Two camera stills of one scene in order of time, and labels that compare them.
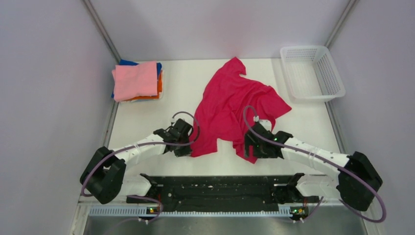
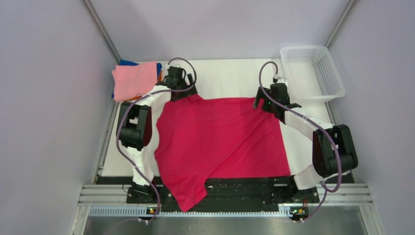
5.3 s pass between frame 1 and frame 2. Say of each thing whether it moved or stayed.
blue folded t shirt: stayed
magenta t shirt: moved
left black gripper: moved
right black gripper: moved
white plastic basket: stayed
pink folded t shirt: stayed
